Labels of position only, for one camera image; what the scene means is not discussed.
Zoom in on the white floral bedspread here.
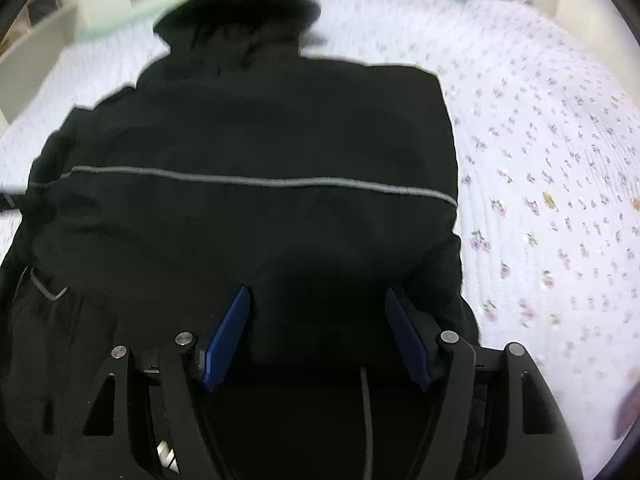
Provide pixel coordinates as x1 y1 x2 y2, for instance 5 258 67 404
0 0 640 478

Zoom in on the black jacket with grey piping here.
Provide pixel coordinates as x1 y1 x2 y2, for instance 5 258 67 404
0 0 481 480

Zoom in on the green bed sheet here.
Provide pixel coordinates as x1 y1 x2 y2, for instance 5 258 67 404
75 0 481 46

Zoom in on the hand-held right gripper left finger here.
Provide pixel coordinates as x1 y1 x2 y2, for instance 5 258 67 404
55 285 251 480

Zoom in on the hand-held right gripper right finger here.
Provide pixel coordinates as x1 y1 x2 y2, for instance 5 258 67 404
384 287 586 480

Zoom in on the white built-in bookshelf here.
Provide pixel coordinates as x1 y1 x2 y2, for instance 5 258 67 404
0 0 78 128

